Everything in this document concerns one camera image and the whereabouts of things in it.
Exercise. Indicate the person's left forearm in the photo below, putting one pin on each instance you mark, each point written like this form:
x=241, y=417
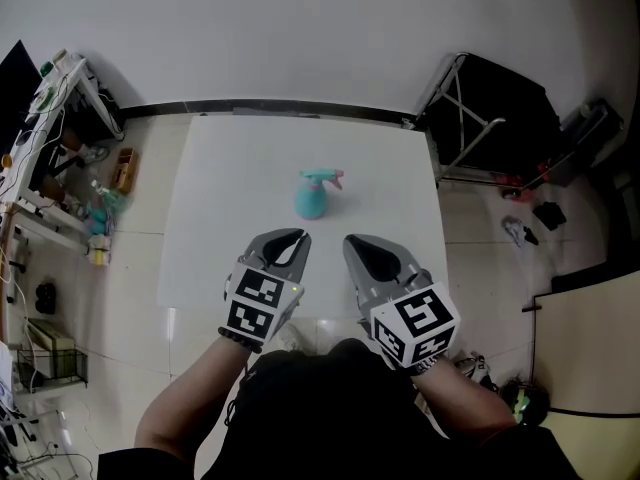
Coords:
x=185, y=403

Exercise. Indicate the small wooden box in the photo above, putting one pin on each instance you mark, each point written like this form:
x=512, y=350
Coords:
x=124, y=170

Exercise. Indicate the beige partition panel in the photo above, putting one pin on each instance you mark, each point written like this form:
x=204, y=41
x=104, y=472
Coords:
x=590, y=348

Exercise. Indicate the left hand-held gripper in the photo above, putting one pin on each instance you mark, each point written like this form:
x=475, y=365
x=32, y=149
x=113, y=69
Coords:
x=255, y=308

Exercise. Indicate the person's white shoe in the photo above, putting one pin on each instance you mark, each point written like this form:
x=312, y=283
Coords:
x=290, y=335

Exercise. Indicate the white table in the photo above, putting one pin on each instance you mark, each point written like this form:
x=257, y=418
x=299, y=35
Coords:
x=240, y=168

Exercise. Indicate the person's right forearm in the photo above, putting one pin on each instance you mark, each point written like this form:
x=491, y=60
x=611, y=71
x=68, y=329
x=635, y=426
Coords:
x=465, y=398

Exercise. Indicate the white rag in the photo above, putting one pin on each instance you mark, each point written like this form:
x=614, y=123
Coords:
x=515, y=229

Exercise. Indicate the white jar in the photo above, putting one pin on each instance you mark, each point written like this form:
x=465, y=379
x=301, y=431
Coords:
x=61, y=57

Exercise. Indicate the silver wristwatch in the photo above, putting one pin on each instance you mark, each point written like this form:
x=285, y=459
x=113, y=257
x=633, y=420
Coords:
x=427, y=365

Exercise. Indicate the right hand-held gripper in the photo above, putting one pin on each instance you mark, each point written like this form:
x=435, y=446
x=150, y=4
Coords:
x=415, y=325

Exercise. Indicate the olive beige box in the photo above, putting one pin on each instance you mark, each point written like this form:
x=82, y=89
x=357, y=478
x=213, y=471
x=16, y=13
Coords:
x=50, y=335

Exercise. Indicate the black fabric folding cart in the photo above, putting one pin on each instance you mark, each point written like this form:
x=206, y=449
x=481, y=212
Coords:
x=505, y=118

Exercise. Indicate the black monitor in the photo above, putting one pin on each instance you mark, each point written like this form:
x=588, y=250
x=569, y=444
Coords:
x=17, y=93

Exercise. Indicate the teal spray bottle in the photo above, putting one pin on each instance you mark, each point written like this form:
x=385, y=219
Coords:
x=310, y=202

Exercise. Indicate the dark grey suitcase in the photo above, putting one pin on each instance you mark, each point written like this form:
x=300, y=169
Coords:
x=590, y=138

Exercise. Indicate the pair of black shoes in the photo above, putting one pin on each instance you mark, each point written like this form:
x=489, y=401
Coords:
x=46, y=298

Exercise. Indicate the orange cup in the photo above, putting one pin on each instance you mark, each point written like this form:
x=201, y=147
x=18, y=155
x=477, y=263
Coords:
x=6, y=161

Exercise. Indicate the pink spray nozzle head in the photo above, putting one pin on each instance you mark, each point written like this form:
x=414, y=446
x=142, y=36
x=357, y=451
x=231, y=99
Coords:
x=320, y=174

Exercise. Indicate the black green helmet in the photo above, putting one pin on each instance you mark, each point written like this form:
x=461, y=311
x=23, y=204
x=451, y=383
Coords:
x=530, y=405

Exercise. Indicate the person's black clothing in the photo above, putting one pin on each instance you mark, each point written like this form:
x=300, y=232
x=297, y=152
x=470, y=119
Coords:
x=325, y=418

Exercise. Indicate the red plastic bag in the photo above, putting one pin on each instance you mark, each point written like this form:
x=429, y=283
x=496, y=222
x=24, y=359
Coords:
x=517, y=197

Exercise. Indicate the white office desk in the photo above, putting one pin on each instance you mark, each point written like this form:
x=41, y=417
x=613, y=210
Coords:
x=55, y=220

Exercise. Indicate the black cloth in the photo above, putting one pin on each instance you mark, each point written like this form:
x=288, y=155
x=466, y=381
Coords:
x=549, y=215

